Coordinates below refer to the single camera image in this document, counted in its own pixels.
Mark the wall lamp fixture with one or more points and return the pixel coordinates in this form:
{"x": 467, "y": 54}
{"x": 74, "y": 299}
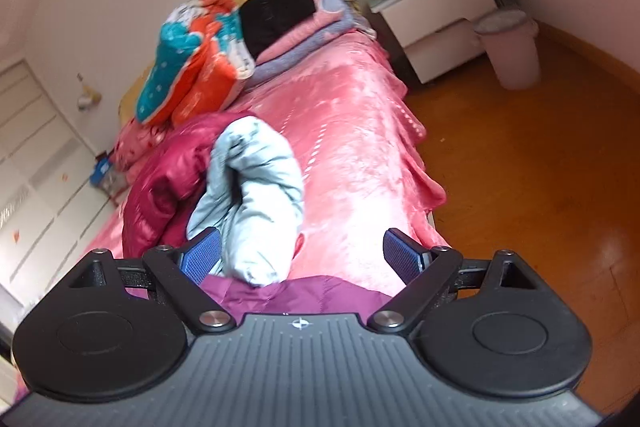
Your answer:
{"x": 89, "y": 97}

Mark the light blue grey garment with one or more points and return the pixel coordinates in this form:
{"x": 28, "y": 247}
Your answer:
{"x": 254, "y": 197}

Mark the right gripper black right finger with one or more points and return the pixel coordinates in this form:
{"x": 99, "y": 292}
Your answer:
{"x": 428, "y": 275}

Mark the red floral folded bedding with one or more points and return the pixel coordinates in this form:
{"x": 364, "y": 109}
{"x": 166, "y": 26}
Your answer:
{"x": 134, "y": 146}

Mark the pink folded blanket stack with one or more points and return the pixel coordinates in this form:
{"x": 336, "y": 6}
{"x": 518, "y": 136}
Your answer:
{"x": 332, "y": 19}

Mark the purple down jacket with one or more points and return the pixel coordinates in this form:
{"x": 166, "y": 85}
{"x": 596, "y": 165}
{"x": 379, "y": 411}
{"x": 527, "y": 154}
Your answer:
{"x": 310, "y": 295}

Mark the dark red down jacket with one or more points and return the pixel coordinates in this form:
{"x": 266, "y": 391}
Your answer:
{"x": 170, "y": 184}

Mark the black pillow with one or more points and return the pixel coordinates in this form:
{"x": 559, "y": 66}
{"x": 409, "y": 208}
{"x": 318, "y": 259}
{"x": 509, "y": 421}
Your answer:
{"x": 265, "y": 21}

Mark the white sliding wardrobe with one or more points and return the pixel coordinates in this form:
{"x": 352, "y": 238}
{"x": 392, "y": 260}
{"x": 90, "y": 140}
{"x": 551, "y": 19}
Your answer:
{"x": 49, "y": 210}

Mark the teal orange folded quilt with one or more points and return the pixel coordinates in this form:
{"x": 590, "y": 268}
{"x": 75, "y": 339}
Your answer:
{"x": 201, "y": 63}

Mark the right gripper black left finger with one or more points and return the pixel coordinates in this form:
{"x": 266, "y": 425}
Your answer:
{"x": 178, "y": 274}

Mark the pink bedspread on bed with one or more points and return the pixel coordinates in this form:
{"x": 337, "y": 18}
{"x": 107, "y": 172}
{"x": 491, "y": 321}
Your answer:
{"x": 343, "y": 112}

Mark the white nightstand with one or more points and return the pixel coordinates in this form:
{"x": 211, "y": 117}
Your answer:
{"x": 436, "y": 35}

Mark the pink waste bin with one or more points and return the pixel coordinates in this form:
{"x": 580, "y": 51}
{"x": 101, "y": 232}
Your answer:
{"x": 508, "y": 38}

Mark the blue storage box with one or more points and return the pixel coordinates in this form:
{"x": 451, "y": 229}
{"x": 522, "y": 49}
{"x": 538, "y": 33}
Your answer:
{"x": 107, "y": 178}

